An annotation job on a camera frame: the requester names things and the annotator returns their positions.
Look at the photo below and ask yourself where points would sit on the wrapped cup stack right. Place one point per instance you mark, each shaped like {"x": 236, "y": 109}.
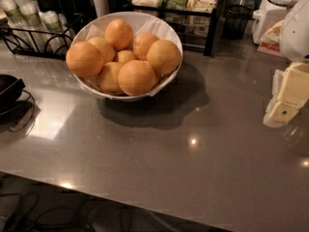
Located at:
{"x": 53, "y": 24}

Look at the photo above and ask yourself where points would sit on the wrapped cup stack left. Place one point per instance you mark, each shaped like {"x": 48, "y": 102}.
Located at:
{"x": 16, "y": 21}

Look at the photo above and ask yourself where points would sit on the wrapped cup stack middle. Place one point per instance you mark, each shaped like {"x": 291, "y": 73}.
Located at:
{"x": 35, "y": 27}

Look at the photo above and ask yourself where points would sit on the small centre orange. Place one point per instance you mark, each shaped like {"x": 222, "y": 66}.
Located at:
{"x": 124, "y": 56}

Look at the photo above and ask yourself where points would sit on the white card with red logo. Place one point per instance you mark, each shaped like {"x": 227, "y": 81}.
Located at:
{"x": 270, "y": 40}

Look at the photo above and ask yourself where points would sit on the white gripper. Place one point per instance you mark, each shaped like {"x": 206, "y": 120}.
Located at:
{"x": 296, "y": 33}

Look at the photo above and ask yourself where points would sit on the pale orange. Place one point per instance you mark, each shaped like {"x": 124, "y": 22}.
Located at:
{"x": 105, "y": 47}
{"x": 107, "y": 80}

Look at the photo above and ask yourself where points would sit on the cream packet stack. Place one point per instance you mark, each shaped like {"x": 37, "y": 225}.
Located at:
{"x": 201, "y": 6}

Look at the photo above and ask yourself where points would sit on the black wire rack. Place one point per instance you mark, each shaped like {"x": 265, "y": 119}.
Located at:
{"x": 13, "y": 45}

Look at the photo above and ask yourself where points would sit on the large front left orange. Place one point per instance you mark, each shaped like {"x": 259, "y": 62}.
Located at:
{"x": 84, "y": 59}

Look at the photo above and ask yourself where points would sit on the black mesh basket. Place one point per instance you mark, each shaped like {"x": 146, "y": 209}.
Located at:
{"x": 236, "y": 19}

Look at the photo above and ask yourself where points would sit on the black tray with wire stand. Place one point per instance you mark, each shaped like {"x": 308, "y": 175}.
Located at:
{"x": 17, "y": 105}

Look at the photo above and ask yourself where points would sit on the lower left pale orange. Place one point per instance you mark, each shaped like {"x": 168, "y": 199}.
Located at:
{"x": 107, "y": 80}

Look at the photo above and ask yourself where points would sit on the black condiment shelf rack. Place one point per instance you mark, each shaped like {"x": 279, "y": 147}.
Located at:
{"x": 196, "y": 30}

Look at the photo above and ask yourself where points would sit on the back left pale orange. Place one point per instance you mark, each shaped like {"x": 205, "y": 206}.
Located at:
{"x": 105, "y": 47}

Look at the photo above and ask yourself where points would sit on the white cylindrical dispenser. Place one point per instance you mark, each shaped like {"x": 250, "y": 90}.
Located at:
{"x": 99, "y": 0}

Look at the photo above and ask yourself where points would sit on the white bowl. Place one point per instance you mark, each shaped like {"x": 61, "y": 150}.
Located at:
{"x": 135, "y": 20}

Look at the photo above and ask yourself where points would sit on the wrapped cup stack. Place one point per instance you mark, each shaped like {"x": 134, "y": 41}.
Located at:
{"x": 16, "y": 21}
{"x": 53, "y": 24}
{"x": 35, "y": 27}

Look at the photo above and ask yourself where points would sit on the green packet stack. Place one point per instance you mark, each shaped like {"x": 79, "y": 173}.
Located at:
{"x": 173, "y": 4}

